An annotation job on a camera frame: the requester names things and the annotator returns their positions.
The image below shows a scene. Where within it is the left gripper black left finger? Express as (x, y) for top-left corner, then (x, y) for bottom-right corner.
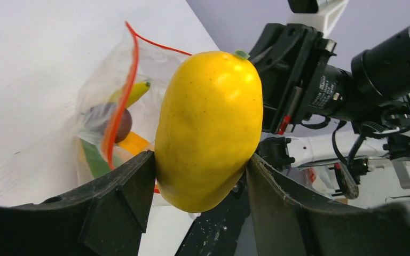
(0, 151), (155, 255)

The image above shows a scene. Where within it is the yellow mango toy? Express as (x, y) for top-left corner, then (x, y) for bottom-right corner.
(154, 50), (263, 213)

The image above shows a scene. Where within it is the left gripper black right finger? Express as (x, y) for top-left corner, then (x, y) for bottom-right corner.
(247, 155), (410, 255)

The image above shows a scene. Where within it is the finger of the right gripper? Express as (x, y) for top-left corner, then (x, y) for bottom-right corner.
(175, 174), (250, 256)
(249, 23), (318, 82)

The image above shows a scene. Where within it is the clear zip bag red zipper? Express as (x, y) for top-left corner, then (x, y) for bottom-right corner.
(74, 24), (189, 184)

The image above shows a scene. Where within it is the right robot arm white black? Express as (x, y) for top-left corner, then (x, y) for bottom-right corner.
(177, 23), (410, 255)

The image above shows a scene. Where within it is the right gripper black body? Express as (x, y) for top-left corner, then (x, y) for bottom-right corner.
(261, 31), (354, 134)

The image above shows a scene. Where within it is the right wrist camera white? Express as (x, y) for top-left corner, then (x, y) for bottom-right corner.
(287, 0), (349, 38)

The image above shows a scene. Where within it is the yellow banana toy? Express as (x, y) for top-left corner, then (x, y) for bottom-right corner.
(108, 81), (151, 108)

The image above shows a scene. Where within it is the dark purple plum toy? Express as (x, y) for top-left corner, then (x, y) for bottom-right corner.
(83, 102), (132, 143)

